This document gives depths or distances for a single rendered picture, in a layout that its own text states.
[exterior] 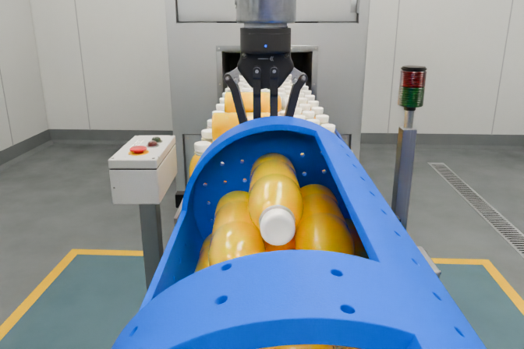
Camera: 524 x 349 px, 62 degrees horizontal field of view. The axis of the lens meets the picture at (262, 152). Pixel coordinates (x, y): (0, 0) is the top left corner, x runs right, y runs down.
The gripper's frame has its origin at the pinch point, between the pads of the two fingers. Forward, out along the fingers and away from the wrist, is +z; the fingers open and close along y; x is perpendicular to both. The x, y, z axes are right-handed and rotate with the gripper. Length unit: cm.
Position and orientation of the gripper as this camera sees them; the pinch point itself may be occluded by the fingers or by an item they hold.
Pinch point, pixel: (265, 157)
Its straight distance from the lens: 69.8
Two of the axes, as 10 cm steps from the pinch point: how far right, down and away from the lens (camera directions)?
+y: -10.0, 0.0, 0.0
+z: 0.0, 9.6, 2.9
